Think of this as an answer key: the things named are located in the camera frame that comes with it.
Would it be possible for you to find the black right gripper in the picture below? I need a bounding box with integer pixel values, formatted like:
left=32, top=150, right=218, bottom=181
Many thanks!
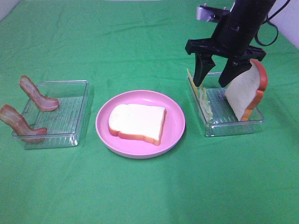
left=185, top=16, right=266, bottom=87

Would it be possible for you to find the yellow toy cheese slice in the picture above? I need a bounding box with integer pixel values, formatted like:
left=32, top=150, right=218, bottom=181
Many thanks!
left=187, top=69, right=199, bottom=98

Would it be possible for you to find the green toy lettuce leaf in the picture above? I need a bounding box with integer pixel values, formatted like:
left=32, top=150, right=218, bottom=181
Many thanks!
left=199, top=85, right=213, bottom=122

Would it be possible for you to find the toy bread slice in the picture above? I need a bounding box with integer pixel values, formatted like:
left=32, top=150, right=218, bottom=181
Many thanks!
left=225, top=59, right=268, bottom=121
left=108, top=104, right=167, bottom=146

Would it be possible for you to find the toy bacon strip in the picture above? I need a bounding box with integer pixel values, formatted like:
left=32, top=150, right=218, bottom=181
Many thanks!
left=0, top=104, right=47, bottom=136
left=19, top=75, right=59, bottom=112

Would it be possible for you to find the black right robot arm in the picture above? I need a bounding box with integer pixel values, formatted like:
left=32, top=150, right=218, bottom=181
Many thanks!
left=185, top=0, right=275, bottom=87

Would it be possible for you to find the right clear plastic tray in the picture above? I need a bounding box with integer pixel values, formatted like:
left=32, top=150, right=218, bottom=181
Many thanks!
left=188, top=72, right=263, bottom=137

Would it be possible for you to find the clear plastic tray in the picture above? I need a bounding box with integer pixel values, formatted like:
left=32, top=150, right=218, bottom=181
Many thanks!
left=12, top=80, right=90, bottom=149
left=188, top=72, right=263, bottom=137

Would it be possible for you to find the pink round plate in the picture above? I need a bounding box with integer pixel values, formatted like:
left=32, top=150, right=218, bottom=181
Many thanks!
left=95, top=90, right=185, bottom=159

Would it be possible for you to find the green tablecloth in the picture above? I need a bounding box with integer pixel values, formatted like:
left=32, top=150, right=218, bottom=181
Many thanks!
left=0, top=0, right=299, bottom=224

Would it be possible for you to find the left clear plastic tray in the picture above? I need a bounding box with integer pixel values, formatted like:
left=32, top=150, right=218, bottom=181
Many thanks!
left=12, top=80, right=90, bottom=149

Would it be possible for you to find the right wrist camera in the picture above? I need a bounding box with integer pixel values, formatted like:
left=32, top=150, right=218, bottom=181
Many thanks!
left=196, top=4, right=230, bottom=23

